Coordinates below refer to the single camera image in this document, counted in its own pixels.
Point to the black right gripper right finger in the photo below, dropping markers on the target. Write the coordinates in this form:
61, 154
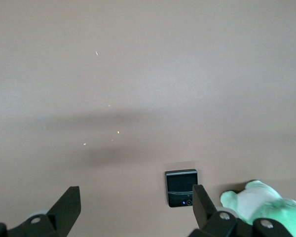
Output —
212, 224

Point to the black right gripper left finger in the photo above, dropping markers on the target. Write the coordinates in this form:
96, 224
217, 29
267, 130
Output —
51, 222

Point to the small black phone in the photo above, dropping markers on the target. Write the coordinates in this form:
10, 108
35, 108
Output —
177, 182

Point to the green plush dinosaur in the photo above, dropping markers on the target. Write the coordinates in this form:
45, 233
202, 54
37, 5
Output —
251, 200

